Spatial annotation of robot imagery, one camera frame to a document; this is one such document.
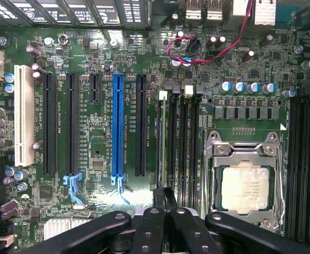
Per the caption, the metal socket locking lever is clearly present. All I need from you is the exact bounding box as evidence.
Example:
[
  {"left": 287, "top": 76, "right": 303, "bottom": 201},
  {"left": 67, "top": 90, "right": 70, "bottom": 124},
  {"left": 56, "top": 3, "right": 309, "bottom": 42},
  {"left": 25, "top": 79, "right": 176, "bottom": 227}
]
[
  {"left": 203, "top": 131, "right": 215, "bottom": 212},
  {"left": 272, "top": 132, "right": 287, "bottom": 233}
]

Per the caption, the CPU smeared metal lid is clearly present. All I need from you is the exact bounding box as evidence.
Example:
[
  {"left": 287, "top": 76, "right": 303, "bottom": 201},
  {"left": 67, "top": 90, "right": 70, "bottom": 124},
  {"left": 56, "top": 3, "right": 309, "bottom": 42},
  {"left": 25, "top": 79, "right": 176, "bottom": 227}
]
[{"left": 220, "top": 166, "right": 271, "bottom": 214}]

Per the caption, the silver chipset heatsink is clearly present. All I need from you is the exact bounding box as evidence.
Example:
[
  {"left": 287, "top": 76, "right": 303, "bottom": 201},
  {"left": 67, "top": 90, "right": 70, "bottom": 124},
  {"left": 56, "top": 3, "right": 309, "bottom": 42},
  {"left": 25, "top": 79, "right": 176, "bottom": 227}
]
[{"left": 43, "top": 217, "right": 93, "bottom": 241}]

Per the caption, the CPU socket with processor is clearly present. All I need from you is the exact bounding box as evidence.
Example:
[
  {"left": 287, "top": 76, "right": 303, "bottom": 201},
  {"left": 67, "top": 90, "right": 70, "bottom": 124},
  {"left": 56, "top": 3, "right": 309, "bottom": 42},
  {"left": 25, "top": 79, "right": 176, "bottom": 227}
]
[{"left": 203, "top": 131, "right": 287, "bottom": 234}]

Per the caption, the green motherboard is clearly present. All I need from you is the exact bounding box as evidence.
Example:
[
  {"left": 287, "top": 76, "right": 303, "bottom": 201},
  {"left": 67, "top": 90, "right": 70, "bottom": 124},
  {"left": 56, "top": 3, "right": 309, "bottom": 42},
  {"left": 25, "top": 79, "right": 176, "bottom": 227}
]
[{"left": 0, "top": 0, "right": 310, "bottom": 254}]

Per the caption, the long black expansion slot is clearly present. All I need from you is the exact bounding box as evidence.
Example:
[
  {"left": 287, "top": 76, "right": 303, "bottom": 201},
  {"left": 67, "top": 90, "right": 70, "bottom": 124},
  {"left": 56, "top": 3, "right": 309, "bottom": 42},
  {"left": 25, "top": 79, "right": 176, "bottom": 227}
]
[
  {"left": 42, "top": 72, "right": 58, "bottom": 176},
  {"left": 135, "top": 74, "right": 148, "bottom": 178}
]

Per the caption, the black expansion slot blue latch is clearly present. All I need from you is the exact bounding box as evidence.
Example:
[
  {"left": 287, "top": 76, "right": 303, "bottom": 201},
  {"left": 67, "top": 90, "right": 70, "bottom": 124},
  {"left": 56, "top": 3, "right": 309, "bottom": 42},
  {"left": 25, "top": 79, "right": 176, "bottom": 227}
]
[{"left": 63, "top": 72, "right": 83, "bottom": 206}]

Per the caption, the short black expansion slot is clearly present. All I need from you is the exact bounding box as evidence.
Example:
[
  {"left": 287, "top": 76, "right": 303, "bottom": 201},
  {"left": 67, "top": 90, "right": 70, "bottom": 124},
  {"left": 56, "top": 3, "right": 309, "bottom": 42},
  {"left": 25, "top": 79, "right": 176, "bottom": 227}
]
[{"left": 89, "top": 73, "right": 103, "bottom": 104}]

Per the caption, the white PCI expansion slot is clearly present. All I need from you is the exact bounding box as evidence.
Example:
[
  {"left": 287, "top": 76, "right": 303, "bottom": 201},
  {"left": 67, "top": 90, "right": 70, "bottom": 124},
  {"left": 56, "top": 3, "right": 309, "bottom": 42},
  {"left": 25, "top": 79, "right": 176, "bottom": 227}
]
[{"left": 13, "top": 65, "right": 36, "bottom": 168}]

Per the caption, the silver USB port block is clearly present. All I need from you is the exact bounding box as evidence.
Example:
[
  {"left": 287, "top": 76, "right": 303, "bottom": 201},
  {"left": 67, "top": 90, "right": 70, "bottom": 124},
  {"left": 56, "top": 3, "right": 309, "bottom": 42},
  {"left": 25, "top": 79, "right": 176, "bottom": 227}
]
[
  {"left": 185, "top": 0, "right": 204, "bottom": 21},
  {"left": 205, "top": 0, "right": 224, "bottom": 21},
  {"left": 232, "top": 0, "right": 252, "bottom": 16}
]

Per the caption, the silver network port block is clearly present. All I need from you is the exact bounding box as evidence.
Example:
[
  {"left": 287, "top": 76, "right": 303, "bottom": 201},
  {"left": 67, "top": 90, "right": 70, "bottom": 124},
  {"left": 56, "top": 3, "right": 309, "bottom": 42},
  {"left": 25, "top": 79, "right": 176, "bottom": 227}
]
[{"left": 254, "top": 0, "right": 277, "bottom": 26}]

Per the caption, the red black twisted wire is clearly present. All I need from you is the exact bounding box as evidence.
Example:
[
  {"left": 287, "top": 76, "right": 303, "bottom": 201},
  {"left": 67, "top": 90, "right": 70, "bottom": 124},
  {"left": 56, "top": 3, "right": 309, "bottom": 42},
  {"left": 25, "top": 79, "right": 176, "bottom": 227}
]
[{"left": 166, "top": 0, "right": 255, "bottom": 66}]

